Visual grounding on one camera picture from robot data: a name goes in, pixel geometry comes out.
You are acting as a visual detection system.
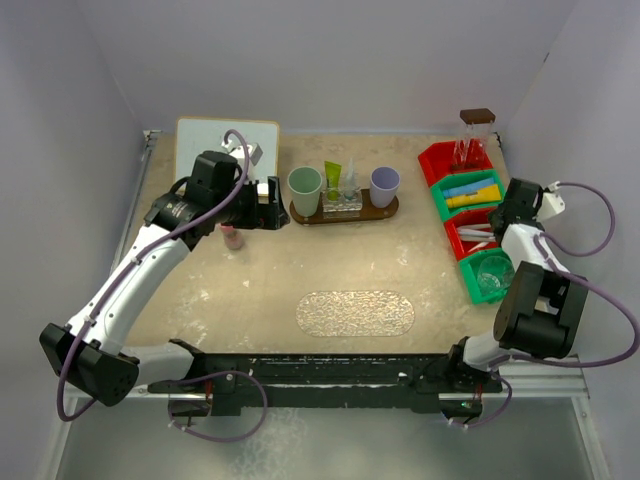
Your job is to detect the white grey toothpaste tube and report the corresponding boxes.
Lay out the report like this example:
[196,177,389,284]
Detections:
[343,158,358,199]

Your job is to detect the clear acrylic toothbrush holder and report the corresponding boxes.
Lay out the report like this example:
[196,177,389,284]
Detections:
[321,188,363,219]

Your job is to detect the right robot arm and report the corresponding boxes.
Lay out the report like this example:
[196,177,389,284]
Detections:
[444,178,588,391]

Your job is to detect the yellow toothpaste tube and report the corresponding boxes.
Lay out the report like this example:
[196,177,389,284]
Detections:
[446,184,502,209]

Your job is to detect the small whiteboard wooden frame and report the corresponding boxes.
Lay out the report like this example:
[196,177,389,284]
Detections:
[174,117,280,183]

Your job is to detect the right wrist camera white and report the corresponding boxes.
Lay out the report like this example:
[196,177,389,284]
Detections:
[536,182,566,222]

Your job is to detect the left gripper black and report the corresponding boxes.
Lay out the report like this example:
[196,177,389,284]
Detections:
[212,176,288,230]

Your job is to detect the green bin cups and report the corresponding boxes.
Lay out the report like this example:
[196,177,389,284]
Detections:
[459,248,515,304]

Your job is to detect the dark wooden oval tray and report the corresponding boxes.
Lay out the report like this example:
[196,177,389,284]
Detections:
[289,189,400,226]

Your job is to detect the purple plastic cup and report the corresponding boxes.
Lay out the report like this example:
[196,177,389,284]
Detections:
[369,166,400,208]

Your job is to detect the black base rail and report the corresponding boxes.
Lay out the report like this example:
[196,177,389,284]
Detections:
[149,353,502,416]

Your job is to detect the clear plastic cup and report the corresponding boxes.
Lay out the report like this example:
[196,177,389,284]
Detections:
[476,255,515,295]

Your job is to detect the white toothbrush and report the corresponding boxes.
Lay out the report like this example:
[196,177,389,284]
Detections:
[456,223,496,251]

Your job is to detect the pink cap bottle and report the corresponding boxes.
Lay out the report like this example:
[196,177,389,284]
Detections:
[220,225,245,251]

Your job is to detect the clear jar brown lid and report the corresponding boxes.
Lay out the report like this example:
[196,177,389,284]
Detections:
[453,108,496,170]

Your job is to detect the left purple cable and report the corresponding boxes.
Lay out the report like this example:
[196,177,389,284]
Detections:
[56,129,249,423]

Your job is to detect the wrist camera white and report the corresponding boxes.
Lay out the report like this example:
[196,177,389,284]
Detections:
[221,140,264,170]
[536,182,566,222]

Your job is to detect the red bin far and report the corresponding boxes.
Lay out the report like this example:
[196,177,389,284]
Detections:
[418,141,493,187]

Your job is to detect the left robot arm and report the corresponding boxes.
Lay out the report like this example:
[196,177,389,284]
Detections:
[39,151,289,406]

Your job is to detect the blue toothpaste tube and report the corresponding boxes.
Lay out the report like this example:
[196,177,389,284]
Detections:
[442,178,495,198]

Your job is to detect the green plastic cup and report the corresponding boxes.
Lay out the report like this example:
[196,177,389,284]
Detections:
[287,166,322,217]

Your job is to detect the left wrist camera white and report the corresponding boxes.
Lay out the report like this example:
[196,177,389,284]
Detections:
[221,140,264,170]

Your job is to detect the textured clear oval mat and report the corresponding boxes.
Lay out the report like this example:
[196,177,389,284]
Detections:
[295,290,415,338]

